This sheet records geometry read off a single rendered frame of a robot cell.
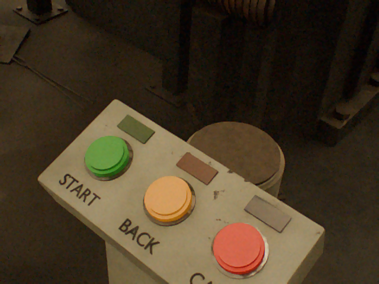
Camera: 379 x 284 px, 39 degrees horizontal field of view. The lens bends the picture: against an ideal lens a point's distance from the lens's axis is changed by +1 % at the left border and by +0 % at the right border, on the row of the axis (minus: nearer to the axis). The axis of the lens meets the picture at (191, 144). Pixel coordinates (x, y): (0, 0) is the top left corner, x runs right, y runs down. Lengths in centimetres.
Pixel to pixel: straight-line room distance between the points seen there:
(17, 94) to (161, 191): 116
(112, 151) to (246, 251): 15
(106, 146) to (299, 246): 19
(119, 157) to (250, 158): 19
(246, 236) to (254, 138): 24
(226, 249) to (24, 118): 113
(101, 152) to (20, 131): 98
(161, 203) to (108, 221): 5
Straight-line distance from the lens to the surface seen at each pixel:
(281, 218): 44
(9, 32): 184
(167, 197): 45
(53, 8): 195
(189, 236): 44
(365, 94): 155
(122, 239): 46
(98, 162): 48
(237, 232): 43
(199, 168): 47
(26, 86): 161
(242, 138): 64
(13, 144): 143
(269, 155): 63
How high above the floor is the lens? 95
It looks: 43 degrees down
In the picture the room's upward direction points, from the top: 4 degrees clockwise
